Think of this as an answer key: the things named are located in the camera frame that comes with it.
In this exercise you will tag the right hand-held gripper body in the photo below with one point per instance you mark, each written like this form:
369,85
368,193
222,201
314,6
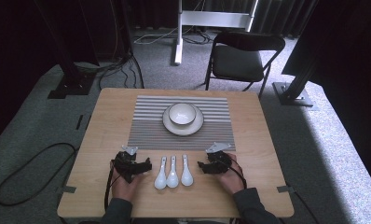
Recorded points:
219,160

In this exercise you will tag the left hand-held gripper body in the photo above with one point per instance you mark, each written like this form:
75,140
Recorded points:
126,163

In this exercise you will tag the person's left hand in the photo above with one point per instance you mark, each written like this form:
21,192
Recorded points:
124,188

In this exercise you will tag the person's right hand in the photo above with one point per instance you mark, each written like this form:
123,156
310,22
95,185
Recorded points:
231,182

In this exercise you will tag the white ceramic spoon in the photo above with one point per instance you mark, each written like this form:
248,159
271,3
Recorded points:
161,177
172,177
186,175

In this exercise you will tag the grey striped placemat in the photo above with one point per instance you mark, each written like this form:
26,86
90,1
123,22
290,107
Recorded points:
149,133

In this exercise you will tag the white round plate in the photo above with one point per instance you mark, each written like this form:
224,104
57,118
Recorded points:
183,130

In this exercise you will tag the white bowl with dark rim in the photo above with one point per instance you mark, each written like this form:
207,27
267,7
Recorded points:
182,114

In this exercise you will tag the grey tape strip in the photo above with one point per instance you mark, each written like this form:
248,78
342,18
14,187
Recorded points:
69,189
285,188

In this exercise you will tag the black floor strip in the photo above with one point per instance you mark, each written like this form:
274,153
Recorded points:
79,122

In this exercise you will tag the black folding chair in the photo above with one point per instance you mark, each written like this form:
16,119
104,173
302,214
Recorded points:
238,62

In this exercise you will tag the dark curtain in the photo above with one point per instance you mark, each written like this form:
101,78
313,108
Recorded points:
273,15

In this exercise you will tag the black stand with base plate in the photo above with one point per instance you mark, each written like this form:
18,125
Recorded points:
71,84
294,93

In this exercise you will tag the white metal desk frame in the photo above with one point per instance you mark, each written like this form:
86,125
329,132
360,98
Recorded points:
211,18

